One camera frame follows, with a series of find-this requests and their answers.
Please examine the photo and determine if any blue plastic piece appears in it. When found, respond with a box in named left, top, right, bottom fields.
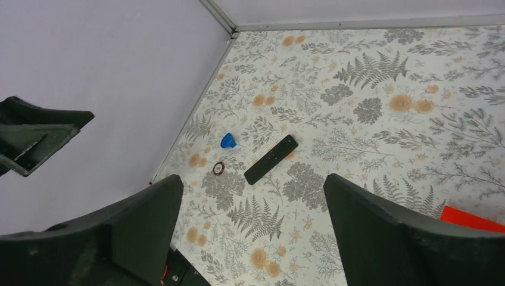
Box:
left=220, top=133, right=237, bottom=148

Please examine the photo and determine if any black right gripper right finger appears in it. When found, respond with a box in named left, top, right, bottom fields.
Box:
left=323, top=173, right=504, bottom=285

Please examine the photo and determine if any red block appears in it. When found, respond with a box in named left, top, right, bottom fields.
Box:
left=439, top=206, right=504, bottom=233

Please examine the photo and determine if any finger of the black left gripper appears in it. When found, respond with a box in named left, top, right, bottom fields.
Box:
left=1, top=97, right=95, bottom=177

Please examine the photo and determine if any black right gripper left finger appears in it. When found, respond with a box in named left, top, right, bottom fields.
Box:
left=1, top=175, right=183, bottom=285

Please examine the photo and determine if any black remote control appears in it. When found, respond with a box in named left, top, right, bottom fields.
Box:
left=244, top=135, right=298, bottom=185

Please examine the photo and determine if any brown poker chip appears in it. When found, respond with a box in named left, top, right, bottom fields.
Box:
left=213, top=161, right=225, bottom=176

